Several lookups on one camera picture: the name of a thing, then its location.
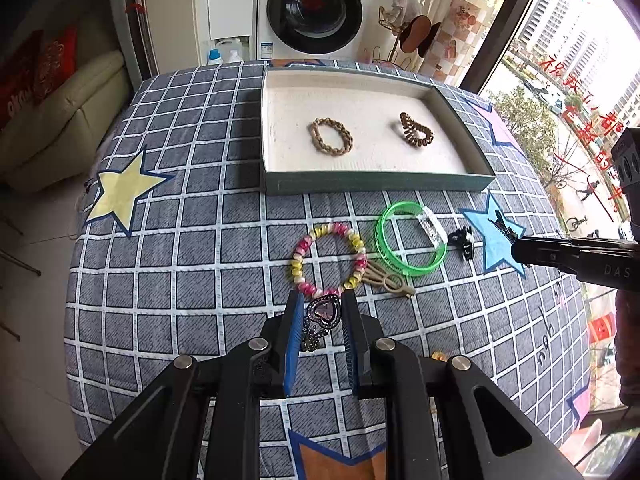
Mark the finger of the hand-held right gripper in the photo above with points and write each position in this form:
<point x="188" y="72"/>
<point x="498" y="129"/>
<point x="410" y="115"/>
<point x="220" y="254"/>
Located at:
<point x="550" y="255"/>
<point x="610" y="244"/>

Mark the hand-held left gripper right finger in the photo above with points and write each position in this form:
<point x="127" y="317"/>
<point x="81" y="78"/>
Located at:
<point x="351" y="345"/>

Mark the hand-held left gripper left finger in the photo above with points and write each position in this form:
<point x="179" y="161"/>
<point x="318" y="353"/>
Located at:
<point x="294" y="345"/>

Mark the purple heart brooch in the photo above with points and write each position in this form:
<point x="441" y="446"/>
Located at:
<point x="322" y="312"/>

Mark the black hair clip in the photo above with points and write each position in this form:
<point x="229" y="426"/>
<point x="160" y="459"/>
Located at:
<point x="502" y="224"/>

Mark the beige hair clip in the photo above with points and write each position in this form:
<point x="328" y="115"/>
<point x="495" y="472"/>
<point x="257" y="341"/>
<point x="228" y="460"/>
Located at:
<point x="385" y="284"/>

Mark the small black claw clip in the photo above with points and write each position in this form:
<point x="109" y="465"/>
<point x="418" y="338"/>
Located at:
<point x="465" y="247"/>

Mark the green translucent wristband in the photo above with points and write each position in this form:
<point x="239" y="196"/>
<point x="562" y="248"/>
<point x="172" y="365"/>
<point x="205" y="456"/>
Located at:
<point x="382" y="240"/>

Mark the green tray with white lining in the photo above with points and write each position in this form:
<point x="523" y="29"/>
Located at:
<point x="370" y="105"/>

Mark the plaid tablecloth with stars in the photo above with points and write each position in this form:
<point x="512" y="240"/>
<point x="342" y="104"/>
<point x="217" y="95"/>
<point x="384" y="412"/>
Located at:
<point x="200" y="260"/>

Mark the pink checkered panel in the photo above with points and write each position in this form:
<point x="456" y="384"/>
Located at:
<point x="465" y="40"/>

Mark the brown hat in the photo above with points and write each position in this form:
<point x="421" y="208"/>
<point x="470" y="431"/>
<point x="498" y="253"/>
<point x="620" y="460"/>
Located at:
<point x="414" y="32"/>

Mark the white cloth on rack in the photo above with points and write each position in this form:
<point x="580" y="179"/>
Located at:
<point x="405" y="7"/>

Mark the clear plastic jug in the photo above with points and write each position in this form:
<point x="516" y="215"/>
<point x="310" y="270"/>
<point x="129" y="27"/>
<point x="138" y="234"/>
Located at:
<point x="234" y="55"/>

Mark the detergent bottle with blue cap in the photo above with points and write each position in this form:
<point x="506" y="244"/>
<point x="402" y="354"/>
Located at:
<point x="215" y="57"/>

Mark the cream sofa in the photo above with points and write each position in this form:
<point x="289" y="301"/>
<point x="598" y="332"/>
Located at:
<point x="65" y="115"/>

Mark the white washing machine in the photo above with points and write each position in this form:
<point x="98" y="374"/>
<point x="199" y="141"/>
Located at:
<point x="310" y="10"/>

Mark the white cabinet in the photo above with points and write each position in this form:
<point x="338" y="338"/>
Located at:
<point x="225" y="0"/>

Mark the red embroidered cushion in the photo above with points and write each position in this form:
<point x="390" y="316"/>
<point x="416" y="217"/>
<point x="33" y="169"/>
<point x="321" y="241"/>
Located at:
<point x="55" y="65"/>

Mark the red printed cushion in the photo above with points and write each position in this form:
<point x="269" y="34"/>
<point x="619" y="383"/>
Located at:
<point x="17" y="85"/>

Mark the dark window frame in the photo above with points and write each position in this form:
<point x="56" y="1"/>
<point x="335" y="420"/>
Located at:
<point x="505" y="25"/>

